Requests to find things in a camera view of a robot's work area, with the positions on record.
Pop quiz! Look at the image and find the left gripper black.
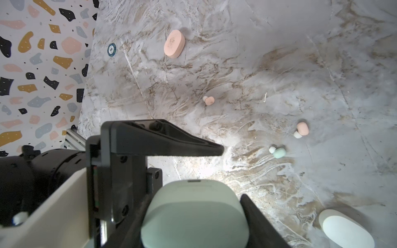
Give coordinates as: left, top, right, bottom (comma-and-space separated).
86, 119, 224, 248

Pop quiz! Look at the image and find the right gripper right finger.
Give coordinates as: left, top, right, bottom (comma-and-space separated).
240, 194, 290, 248

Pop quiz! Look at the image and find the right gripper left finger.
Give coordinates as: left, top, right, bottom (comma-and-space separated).
100, 192, 153, 248

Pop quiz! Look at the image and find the mint green earbud charging case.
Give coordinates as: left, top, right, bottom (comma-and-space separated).
141, 180, 249, 248

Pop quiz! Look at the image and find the white earbud charging case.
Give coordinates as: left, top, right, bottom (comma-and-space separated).
318, 209, 375, 248

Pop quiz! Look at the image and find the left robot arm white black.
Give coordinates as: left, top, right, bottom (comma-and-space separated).
1, 119, 224, 248

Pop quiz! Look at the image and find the pink earbud charging case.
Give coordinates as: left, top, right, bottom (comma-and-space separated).
163, 30, 186, 58

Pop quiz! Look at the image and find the pink earbud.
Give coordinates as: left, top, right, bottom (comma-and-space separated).
294, 122, 310, 139
203, 96, 215, 106

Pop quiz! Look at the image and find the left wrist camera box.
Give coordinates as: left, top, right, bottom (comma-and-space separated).
1, 169, 90, 248

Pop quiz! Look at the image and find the aluminium rail frame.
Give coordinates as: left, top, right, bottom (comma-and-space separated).
64, 129, 86, 151

